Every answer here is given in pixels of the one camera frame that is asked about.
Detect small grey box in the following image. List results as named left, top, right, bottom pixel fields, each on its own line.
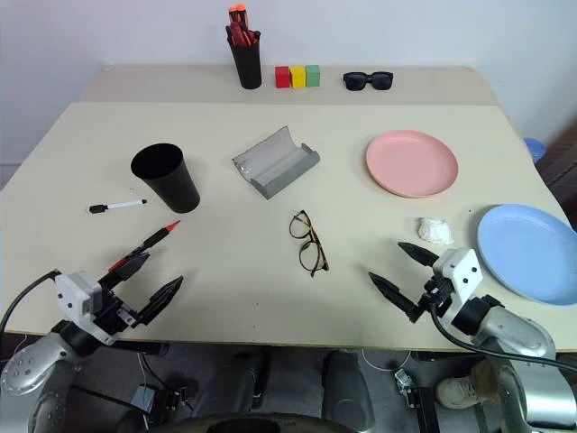
left=131, top=383, right=157, bottom=412

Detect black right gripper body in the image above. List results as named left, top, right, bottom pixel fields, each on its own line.
left=416, top=272, right=455, bottom=318

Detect white sneaker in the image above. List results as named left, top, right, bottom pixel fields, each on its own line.
left=435, top=375, right=480, bottom=410

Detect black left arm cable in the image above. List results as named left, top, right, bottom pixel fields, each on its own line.
left=0, top=269, right=62, bottom=337

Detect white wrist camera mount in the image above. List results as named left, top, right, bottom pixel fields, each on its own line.
left=431, top=247, right=481, bottom=327
left=53, top=271, right=116, bottom=346

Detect black sunglasses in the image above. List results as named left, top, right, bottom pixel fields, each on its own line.
left=343, top=70, right=394, bottom=93

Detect blue round container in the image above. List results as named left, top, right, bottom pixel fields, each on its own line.
left=523, top=137, right=548, bottom=164

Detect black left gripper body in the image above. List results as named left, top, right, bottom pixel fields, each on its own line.
left=92, top=272, right=150, bottom=337

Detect pink plate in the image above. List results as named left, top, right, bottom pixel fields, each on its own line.
left=365, top=129, right=460, bottom=199

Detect blue plate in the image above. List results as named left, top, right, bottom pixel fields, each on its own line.
left=476, top=204, right=577, bottom=307

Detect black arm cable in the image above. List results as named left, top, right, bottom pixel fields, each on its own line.
left=0, top=269, right=62, bottom=337
left=427, top=300, right=577, bottom=369

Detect crumpled white tissue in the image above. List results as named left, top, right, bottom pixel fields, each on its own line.
left=415, top=216, right=454, bottom=246

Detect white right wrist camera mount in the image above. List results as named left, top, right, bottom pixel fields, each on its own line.
left=431, top=247, right=481, bottom=327

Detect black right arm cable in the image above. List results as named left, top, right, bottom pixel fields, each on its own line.
left=427, top=300, right=577, bottom=369

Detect grey glasses case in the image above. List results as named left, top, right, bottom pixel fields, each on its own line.
left=232, top=125, right=322, bottom=200

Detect black pen holder cup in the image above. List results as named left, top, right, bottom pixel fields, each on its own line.
left=230, top=30, right=263, bottom=90

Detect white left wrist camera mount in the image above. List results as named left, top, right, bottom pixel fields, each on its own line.
left=53, top=271, right=116, bottom=346

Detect tortoiseshell eyeglasses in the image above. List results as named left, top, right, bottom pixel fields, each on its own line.
left=288, top=209, right=330, bottom=279

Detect empty black cup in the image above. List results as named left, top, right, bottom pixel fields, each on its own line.
left=130, top=143, right=202, bottom=215

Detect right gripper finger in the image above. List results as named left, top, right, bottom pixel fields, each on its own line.
left=397, top=241, right=441, bottom=269
left=367, top=271, right=423, bottom=324

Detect black pen red tip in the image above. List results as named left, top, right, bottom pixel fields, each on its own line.
left=107, top=220, right=182, bottom=272

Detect white marker black cap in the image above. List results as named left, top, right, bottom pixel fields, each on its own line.
left=87, top=198, right=148, bottom=217

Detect dark grey rounded shape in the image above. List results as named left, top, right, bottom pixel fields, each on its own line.
left=202, top=349, right=272, bottom=412
left=321, top=351, right=376, bottom=430

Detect thin white cable loop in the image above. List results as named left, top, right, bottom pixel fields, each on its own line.
left=360, top=348, right=414, bottom=373

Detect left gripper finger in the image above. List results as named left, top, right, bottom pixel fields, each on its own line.
left=134, top=275, right=185, bottom=327
left=107, top=251, right=151, bottom=283

